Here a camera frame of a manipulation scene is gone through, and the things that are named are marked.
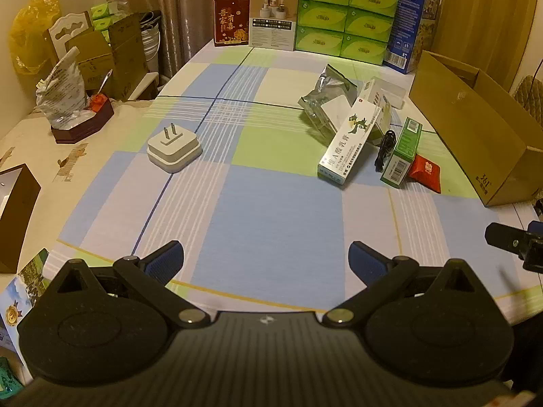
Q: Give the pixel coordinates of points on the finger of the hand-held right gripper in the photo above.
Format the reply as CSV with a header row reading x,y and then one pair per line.
x,y
500,235

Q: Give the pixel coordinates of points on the tall brown carton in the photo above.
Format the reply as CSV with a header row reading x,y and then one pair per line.
x,y
127,55

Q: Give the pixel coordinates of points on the red gift box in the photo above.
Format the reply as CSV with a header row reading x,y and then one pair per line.
x,y
231,21

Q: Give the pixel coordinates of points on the white product box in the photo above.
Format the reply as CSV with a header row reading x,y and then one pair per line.
x,y
271,17

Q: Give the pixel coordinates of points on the white medicine box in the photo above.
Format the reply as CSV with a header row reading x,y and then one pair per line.
x,y
382,125

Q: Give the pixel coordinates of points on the stack of green tissue boxes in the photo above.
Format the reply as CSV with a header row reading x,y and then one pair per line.
x,y
345,19

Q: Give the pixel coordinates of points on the white bucket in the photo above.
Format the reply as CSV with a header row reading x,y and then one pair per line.
x,y
150,42

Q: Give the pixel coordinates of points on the white pad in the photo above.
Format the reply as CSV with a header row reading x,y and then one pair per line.
x,y
335,110

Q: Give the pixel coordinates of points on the printed picture card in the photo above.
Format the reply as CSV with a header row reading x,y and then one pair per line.
x,y
23,301

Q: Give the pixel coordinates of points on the white cut-out cardboard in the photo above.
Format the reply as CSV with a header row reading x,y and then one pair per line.
x,y
57,38

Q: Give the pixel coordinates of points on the clear plastic bag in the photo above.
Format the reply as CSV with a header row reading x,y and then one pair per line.
x,y
59,93

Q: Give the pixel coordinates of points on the clear plastic box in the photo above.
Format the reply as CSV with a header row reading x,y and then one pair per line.
x,y
392,93

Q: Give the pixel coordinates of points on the thin metal stick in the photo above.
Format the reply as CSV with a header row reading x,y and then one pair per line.
x,y
104,81

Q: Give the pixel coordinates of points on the green tissue packs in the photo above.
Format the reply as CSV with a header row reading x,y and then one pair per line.
x,y
108,12

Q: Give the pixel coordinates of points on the dark red wooden box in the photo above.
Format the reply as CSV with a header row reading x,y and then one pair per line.
x,y
80,127

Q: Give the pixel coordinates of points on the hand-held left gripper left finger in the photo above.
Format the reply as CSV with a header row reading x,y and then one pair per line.
x,y
163,260

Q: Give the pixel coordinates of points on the red packet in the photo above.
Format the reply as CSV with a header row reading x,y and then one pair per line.
x,y
426,174

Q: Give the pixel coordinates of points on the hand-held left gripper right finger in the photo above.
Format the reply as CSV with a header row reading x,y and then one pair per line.
x,y
365,263

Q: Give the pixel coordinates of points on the small brown carton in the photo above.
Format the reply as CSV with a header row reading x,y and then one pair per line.
x,y
91,57

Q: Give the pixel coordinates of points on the brown cardboard box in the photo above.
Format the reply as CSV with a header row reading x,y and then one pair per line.
x,y
466,135

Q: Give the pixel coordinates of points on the beige patterned tablecloth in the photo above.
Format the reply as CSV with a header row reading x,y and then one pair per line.
x,y
42,157

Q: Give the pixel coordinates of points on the quilted chair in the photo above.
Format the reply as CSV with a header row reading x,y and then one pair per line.
x,y
530,97

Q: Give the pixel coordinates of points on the orange small item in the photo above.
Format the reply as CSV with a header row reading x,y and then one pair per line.
x,y
97,102

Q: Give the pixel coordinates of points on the small green box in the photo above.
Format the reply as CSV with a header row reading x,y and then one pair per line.
x,y
403,152

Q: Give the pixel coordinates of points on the long white ointment box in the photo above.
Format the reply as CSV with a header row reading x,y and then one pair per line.
x,y
348,144

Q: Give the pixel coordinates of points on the beige curtains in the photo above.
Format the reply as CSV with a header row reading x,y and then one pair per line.
x,y
191,4

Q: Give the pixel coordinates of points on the blue milk carton box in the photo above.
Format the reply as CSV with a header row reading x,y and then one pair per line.
x,y
407,25

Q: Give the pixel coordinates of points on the white power adapter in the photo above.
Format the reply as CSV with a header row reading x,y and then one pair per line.
x,y
172,152

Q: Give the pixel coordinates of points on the yellow plastic bag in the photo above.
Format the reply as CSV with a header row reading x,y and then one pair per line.
x,y
29,38

